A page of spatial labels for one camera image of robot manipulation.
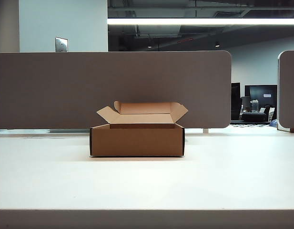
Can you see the brown open cardboard box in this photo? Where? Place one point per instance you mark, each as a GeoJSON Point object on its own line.
{"type": "Point", "coordinates": [137, 136]}

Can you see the brown desk divider panel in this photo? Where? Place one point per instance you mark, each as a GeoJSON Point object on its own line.
{"type": "Point", "coordinates": [108, 88]}
{"type": "Point", "coordinates": [289, 90]}

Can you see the white divider foot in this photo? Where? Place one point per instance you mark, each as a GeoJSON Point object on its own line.
{"type": "Point", "coordinates": [205, 131]}

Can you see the long ceiling light strip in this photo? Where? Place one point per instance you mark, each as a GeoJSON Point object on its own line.
{"type": "Point", "coordinates": [201, 21]}

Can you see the black computer monitor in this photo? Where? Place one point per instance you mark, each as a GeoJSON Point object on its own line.
{"type": "Point", "coordinates": [261, 94]}

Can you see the metal wall plate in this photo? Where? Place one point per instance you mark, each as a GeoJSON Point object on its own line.
{"type": "Point", "coordinates": [61, 44]}

